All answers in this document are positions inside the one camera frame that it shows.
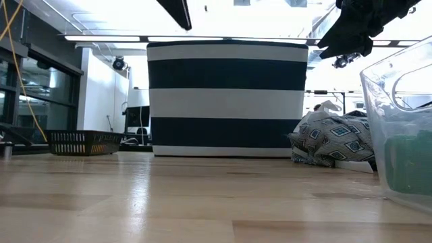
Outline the black ceiling camera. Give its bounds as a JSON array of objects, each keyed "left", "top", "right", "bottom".
[
  {"left": 111, "top": 56, "right": 127, "bottom": 72},
  {"left": 332, "top": 52, "right": 361, "bottom": 70}
]

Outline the dark green bandage roll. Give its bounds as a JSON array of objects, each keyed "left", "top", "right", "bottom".
[{"left": 384, "top": 130, "right": 432, "bottom": 196}]

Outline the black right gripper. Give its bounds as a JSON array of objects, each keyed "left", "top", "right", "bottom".
[{"left": 317, "top": 0, "right": 423, "bottom": 60}]

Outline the yellow extension cord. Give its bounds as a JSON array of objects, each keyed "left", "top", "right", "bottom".
[{"left": 0, "top": 0, "right": 49, "bottom": 142}]

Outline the grey patterned gown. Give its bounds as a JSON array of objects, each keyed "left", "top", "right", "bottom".
[{"left": 287, "top": 100, "right": 379, "bottom": 174}]

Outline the clear plastic container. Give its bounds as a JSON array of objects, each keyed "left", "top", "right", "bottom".
[{"left": 359, "top": 35, "right": 432, "bottom": 217}]

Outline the dark computer monitor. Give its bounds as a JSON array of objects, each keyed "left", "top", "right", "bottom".
[{"left": 124, "top": 105, "right": 151, "bottom": 135}]

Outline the black mesh tray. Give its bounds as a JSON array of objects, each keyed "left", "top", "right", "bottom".
[{"left": 45, "top": 130, "right": 125, "bottom": 157}]

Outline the navy white striped fabric basket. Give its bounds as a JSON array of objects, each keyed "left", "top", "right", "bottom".
[{"left": 146, "top": 39, "right": 309, "bottom": 159}]

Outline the black aluminium table frame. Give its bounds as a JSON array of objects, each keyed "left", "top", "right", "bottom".
[{"left": 0, "top": 121, "right": 51, "bottom": 159}]

